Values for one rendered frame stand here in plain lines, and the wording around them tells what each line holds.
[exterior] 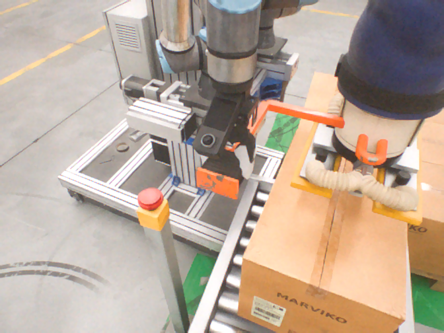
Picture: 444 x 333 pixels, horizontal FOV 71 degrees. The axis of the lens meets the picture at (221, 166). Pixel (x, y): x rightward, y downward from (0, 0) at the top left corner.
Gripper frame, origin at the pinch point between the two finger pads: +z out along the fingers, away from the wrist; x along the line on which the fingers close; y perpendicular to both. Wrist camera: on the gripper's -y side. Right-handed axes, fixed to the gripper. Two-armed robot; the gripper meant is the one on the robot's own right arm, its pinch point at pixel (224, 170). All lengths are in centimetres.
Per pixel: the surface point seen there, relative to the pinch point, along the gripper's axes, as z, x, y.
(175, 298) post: 81, 20, 0
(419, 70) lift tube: -18.3, -28.3, 19.6
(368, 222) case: 30, -35, 25
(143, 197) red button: 21.4, 24.6, 1.3
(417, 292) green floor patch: 125, -86, 70
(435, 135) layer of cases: 71, -75, 140
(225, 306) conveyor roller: 71, 0, 1
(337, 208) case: 30.5, -25.8, 26.7
